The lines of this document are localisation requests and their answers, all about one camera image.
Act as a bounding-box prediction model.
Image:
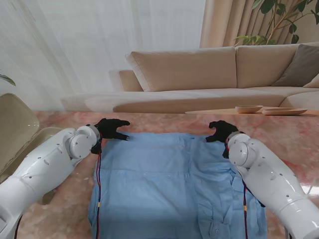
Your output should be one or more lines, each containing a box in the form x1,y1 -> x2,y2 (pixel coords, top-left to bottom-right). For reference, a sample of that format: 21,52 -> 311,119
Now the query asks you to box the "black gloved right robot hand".
205,120 -> 240,144

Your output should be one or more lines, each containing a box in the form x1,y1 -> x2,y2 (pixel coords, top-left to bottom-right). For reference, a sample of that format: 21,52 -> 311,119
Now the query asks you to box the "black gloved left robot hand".
95,119 -> 131,140

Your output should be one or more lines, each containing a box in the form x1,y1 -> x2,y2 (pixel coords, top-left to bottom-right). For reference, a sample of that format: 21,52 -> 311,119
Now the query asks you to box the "light blue button shirt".
87,131 -> 267,239

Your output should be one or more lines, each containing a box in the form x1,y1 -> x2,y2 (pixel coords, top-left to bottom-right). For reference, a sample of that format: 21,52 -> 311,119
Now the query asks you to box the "beige hard-shell suitcase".
0,93 -> 65,182

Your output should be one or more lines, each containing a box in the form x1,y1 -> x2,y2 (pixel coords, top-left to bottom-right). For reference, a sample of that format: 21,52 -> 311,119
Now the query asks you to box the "round wooden bowl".
235,105 -> 264,114

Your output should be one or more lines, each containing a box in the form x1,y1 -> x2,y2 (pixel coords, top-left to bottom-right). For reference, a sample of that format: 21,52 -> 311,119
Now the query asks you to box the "flat wooden tray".
261,107 -> 309,116

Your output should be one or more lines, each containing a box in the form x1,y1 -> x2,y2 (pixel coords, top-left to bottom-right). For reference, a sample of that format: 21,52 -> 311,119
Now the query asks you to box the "beige sectional sofa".
61,42 -> 319,114

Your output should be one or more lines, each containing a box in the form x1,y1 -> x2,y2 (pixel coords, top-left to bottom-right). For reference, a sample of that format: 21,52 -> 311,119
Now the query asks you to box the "white sheer curtain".
0,0 -> 207,112

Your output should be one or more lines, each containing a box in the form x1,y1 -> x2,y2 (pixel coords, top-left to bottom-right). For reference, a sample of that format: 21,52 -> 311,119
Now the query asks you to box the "grey sofa cushion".
273,44 -> 319,88

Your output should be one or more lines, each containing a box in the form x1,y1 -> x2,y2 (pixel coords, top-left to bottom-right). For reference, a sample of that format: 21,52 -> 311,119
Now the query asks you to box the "cream sofa cushion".
303,74 -> 319,88

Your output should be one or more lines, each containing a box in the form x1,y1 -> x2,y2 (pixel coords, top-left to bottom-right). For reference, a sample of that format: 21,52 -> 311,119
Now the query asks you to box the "beige pleated curtain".
199,0 -> 319,48

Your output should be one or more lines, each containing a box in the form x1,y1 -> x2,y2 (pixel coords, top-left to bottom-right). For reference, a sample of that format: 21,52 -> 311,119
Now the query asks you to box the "single green plant leaf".
0,74 -> 16,87

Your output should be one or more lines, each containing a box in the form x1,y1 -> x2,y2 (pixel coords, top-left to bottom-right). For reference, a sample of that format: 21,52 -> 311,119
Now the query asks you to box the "tall green leafy plant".
234,0 -> 319,46

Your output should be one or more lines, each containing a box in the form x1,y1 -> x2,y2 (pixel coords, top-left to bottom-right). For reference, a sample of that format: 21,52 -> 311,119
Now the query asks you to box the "red left arm cable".
93,139 -> 103,239

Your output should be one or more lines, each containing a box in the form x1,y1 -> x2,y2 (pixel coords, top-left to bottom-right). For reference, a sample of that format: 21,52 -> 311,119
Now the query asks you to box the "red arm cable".
93,139 -> 103,239
240,171 -> 250,239

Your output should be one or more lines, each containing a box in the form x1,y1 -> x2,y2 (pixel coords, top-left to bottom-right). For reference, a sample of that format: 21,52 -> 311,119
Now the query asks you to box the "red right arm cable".
240,171 -> 250,239

